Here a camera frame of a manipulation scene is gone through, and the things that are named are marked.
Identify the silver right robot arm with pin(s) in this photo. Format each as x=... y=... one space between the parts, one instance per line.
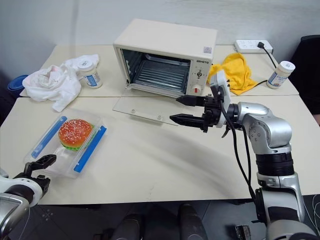
x=270 y=125

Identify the crumpled yellow cloth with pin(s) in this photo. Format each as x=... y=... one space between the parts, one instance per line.
x=238 y=72

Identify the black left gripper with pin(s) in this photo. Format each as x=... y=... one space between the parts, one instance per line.
x=28 y=170

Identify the crumpled white cloth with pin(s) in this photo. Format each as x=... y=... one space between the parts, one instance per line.
x=57 y=82

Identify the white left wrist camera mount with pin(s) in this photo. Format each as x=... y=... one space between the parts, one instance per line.
x=25 y=182

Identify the oven temperature knob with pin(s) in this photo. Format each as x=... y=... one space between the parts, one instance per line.
x=199 y=74

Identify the cream toaster oven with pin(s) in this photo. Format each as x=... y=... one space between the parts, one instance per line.
x=162 y=40

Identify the black chair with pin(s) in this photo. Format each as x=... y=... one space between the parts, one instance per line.
x=307 y=75

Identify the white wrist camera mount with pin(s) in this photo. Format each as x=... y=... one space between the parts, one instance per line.
x=223 y=91
x=25 y=182

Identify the clear container with blue clips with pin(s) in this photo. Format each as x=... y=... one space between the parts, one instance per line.
x=47 y=130

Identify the small sticker on oven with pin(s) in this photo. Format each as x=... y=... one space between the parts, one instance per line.
x=207 y=49

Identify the glass toaster oven door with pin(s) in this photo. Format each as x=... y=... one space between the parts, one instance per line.
x=140 y=107

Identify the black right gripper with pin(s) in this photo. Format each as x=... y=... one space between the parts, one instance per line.
x=212 y=112

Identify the red and white timer knob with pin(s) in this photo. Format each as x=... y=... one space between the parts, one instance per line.
x=196 y=89

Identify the metal oven rack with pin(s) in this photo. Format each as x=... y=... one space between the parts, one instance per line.
x=162 y=75

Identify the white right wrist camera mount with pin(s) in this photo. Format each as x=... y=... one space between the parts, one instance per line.
x=223 y=91

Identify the toy hamburger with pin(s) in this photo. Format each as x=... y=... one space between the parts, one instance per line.
x=75 y=133

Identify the blue round object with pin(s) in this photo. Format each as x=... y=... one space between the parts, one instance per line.
x=16 y=83

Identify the white jar with blue checks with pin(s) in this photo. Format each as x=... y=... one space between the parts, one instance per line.
x=91 y=76

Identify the white jar with blue label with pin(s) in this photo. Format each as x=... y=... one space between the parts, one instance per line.
x=280 y=76

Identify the white power strip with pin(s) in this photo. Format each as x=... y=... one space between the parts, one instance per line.
x=246 y=45

